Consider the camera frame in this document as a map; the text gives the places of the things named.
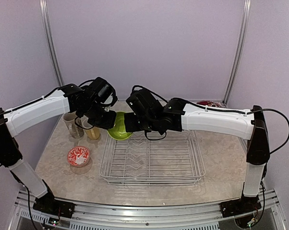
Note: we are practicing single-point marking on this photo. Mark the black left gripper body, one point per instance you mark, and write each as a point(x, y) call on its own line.
point(98, 119)

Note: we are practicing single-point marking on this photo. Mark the left aluminium corner post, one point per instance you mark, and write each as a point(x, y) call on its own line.
point(50, 42)

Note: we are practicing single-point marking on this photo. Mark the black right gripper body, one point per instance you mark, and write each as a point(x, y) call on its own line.
point(134, 126)

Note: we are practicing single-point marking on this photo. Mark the pale yellow mug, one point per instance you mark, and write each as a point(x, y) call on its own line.
point(92, 132)

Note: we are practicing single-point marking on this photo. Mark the white wire dish rack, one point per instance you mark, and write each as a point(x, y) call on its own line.
point(152, 160)

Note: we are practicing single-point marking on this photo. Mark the aluminium front rail frame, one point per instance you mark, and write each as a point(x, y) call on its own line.
point(92, 216)

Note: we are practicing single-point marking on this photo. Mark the white red patterned bowl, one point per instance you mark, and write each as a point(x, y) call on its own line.
point(78, 156)

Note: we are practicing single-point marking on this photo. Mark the tall white patterned mug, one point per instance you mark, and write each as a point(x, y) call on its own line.
point(73, 123)

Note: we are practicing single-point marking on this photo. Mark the dark brown small dish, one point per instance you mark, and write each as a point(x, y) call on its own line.
point(209, 103)

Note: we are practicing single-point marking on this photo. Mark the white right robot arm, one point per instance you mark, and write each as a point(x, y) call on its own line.
point(149, 115)

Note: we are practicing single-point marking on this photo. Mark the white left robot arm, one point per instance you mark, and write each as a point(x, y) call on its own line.
point(25, 130)

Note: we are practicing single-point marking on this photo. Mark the right aluminium corner post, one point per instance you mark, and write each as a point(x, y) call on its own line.
point(238, 51)

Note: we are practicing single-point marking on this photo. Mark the aluminium corner post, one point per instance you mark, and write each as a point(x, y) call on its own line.
point(238, 51)
point(50, 42)

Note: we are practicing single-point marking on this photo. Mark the lime green bowl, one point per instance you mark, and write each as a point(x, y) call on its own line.
point(118, 132)

